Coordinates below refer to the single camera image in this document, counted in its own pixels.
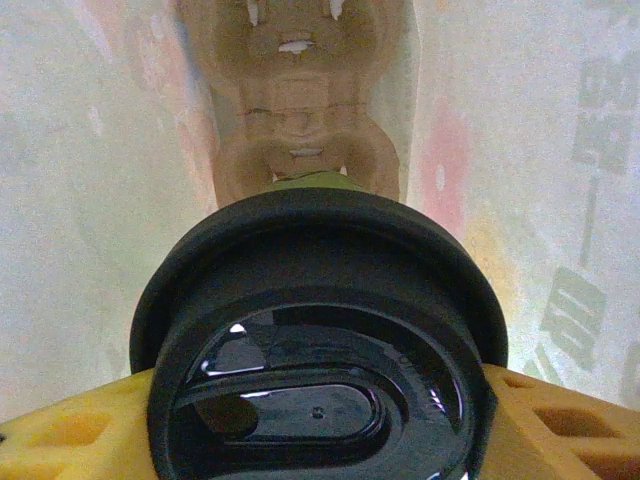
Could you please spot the white paper takeout bag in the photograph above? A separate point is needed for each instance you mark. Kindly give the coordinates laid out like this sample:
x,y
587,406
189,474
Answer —
x,y
75,200

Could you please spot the brown cardboard cup carrier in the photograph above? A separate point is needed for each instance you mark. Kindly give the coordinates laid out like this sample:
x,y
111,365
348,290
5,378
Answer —
x,y
300,100

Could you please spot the black plastic cup lid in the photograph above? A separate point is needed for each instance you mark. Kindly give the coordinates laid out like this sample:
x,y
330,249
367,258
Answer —
x,y
320,280

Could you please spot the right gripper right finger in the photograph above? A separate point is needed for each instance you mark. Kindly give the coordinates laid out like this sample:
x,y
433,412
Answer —
x,y
565,435

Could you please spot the green paper coffee cup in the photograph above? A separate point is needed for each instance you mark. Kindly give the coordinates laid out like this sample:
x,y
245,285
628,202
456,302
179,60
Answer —
x,y
315,181

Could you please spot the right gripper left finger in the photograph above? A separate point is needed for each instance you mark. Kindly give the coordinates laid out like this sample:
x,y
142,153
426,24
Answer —
x,y
65,435

